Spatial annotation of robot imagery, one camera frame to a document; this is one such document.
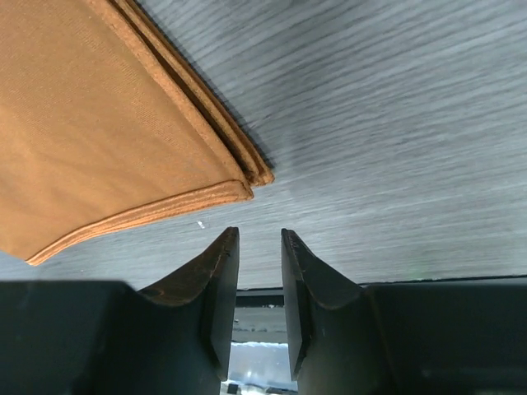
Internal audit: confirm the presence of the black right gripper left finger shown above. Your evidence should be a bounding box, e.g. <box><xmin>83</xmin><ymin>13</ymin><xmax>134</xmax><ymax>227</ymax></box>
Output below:
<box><xmin>139</xmin><ymin>227</ymin><xmax>240</xmax><ymax>380</ymax></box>

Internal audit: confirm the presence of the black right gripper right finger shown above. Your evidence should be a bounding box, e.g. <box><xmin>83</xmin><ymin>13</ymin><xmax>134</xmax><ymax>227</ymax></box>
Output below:
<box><xmin>281</xmin><ymin>229</ymin><xmax>362</xmax><ymax>379</ymax></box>

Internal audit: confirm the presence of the orange cloth napkin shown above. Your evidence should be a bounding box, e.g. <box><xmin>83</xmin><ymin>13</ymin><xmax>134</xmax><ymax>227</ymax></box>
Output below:
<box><xmin>1</xmin><ymin>1</ymin><xmax>273</xmax><ymax>266</ymax></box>

